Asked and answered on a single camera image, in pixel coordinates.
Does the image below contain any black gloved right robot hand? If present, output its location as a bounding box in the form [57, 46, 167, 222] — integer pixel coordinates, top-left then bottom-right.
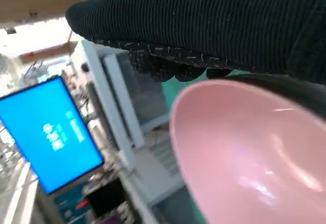
[65, 0, 326, 123]

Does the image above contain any pink bowl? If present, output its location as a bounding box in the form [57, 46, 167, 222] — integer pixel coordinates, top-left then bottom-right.
[169, 79, 326, 224]

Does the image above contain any small white mesh cabinet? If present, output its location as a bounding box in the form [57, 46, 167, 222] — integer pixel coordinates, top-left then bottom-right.
[81, 40, 186, 224]

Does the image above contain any green cutting mat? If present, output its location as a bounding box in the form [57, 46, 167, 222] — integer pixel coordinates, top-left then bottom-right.
[161, 75, 208, 224]

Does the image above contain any blue lit monitor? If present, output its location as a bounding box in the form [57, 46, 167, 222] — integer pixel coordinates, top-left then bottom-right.
[0, 75, 104, 195]

